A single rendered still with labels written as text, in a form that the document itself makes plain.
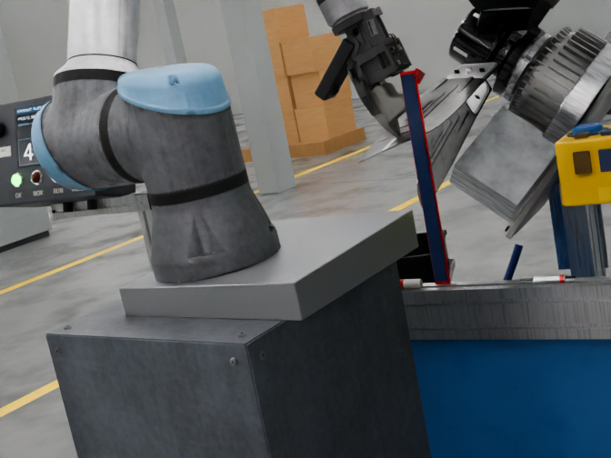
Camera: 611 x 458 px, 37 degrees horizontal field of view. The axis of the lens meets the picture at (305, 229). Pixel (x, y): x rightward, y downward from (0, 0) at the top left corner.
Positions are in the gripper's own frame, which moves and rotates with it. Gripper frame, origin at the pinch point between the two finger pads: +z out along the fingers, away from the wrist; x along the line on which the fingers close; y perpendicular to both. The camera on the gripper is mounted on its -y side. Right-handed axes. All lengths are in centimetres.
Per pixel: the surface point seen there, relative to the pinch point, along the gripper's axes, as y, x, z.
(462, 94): 10.7, 9.8, -0.4
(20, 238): -537, 395, -57
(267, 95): -335, 526, -74
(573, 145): 33.3, -22.4, 12.3
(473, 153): 8.3, 8.5, 9.7
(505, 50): 16.4, 23.9, -4.2
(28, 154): -56, -23, -25
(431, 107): 5.5, 7.1, -0.7
